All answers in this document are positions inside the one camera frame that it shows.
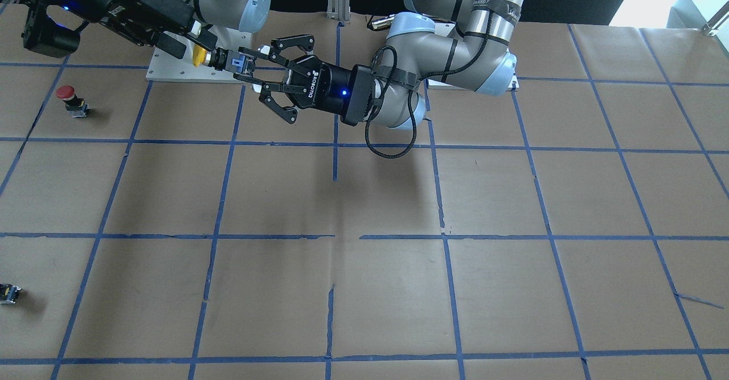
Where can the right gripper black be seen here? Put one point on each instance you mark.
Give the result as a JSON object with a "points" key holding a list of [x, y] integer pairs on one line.
{"points": [[117, 5]]}

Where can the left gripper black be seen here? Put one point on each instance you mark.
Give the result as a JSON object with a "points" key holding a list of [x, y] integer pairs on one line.
{"points": [[324, 88]]}

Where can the yellow push button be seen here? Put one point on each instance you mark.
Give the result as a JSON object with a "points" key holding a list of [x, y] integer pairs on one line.
{"points": [[225, 61]]}

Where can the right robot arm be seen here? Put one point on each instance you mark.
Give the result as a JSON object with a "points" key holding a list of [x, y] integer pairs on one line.
{"points": [[240, 15]]}

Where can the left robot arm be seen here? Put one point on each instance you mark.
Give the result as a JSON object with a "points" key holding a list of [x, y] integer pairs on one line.
{"points": [[464, 43]]}

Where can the red push button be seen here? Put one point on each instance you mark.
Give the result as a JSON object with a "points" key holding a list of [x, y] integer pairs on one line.
{"points": [[76, 106]]}

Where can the black button block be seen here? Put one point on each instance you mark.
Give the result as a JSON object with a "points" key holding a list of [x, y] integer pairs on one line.
{"points": [[10, 294]]}

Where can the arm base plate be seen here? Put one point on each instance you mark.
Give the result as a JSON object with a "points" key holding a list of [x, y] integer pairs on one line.
{"points": [[166, 68], [496, 82]]}

